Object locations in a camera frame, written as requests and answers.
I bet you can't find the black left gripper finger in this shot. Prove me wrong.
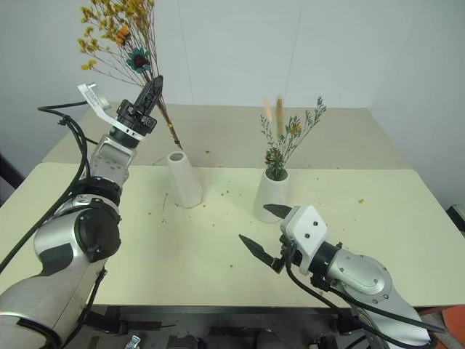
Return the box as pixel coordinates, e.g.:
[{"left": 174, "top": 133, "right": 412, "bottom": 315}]
[
  {"left": 142, "top": 76, "right": 164, "bottom": 116},
  {"left": 134, "top": 75, "right": 161, "bottom": 110}
]

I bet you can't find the orange object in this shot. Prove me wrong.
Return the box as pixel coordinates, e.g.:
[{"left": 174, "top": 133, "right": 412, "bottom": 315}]
[{"left": 441, "top": 304, "right": 465, "bottom": 349}]

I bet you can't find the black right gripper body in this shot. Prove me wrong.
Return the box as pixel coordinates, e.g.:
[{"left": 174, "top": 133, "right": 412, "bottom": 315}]
[{"left": 270, "top": 234, "right": 304, "bottom": 275}]

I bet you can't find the tall white ceramic vase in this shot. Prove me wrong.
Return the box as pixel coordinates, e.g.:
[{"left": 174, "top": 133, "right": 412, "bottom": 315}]
[{"left": 166, "top": 151, "right": 204, "bottom": 209}]

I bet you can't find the green dried flower bouquet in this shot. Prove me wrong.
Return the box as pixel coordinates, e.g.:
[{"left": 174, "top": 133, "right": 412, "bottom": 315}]
[{"left": 259, "top": 94, "right": 328, "bottom": 182}]

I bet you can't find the short white ceramic vase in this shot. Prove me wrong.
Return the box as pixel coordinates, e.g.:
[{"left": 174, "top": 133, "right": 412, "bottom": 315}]
[{"left": 253, "top": 167, "right": 291, "bottom": 223}]

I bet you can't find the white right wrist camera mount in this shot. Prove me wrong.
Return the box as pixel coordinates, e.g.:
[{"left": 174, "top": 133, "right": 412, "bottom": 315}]
[{"left": 279, "top": 204, "right": 330, "bottom": 274}]

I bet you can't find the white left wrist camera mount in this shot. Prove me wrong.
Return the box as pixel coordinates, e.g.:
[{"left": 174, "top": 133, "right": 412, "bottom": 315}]
[{"left": 76, "top": 83, "right": 147, "bottom": 145}]

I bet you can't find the yellow dried flower bouquet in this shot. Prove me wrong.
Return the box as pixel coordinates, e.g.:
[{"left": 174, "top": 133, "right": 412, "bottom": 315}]
[{"left": 77, "top": 0, "right": 184, "bottom": 151}]

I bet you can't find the black table frame bar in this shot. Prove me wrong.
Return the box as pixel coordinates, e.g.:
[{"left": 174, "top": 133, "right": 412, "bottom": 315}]
[{"left": 84, "top": 305, "right": 368, "bottom": 335}]

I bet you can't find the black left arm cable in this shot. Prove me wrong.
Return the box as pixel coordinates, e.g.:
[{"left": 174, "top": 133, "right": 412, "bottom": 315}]
[{"left": 0, "top": 103, "right": 92, "bottom": 276}]

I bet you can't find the dark slanted bar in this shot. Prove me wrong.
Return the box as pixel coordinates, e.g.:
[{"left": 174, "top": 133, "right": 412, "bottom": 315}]
[{"left": 0, "top": 152, "right": 25, "bottom": 206}]

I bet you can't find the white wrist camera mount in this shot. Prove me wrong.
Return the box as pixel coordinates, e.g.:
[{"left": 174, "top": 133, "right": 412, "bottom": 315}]
[
  {"left": 76, "top": 83, "right": 147, "bottom": 145},
  {"left": 279, "top": 204, "right": 330, "bottom": 274}
]

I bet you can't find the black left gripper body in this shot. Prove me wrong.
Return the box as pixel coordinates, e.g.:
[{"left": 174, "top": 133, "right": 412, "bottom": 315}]
[{"left": 116, "top": 99, "right": 158, "bottom": 134}]

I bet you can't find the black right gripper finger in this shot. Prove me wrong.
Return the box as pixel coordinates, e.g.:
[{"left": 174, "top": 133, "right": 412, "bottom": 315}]
[
  {"left": 238, "top": 233, "right": 278, "bottom": 269},
  {"left": 262, "top": 204, "right": 294, "bottom": 220}
]

